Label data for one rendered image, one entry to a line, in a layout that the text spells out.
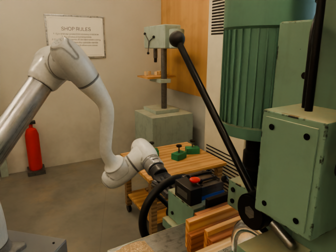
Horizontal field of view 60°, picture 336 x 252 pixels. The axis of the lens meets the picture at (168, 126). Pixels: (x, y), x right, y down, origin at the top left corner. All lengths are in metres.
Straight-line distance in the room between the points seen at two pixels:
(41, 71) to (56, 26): 2.29
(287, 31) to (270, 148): 0.22
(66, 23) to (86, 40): 0.26
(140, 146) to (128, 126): 2.44
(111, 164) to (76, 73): 0.46
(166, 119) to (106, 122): 1.70
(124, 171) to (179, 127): 1.70
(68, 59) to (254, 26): 0.73
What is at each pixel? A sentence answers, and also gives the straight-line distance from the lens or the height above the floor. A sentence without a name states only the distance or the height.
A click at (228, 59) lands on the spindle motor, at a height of 1.35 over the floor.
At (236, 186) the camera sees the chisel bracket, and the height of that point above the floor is 1.06.
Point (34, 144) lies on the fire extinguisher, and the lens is 3.48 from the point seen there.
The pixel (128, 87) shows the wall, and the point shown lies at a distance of 3.75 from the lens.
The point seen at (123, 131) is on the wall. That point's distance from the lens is 3.83.
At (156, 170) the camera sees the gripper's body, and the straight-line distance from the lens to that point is 1.32.
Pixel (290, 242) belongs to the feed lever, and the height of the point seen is 1.10.
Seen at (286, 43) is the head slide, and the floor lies 1.38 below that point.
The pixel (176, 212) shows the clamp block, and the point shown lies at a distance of 0.90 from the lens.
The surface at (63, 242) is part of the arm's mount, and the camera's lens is 1.16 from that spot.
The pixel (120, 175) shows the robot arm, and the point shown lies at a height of 0.80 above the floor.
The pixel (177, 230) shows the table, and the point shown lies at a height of 0.90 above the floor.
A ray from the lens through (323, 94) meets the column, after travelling 0.45.
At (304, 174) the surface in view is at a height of 1.23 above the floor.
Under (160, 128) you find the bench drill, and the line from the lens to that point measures 2.90.
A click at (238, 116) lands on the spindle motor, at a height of 1.24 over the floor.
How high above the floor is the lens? 1.38
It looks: 15 degrees down
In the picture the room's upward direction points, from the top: straight up
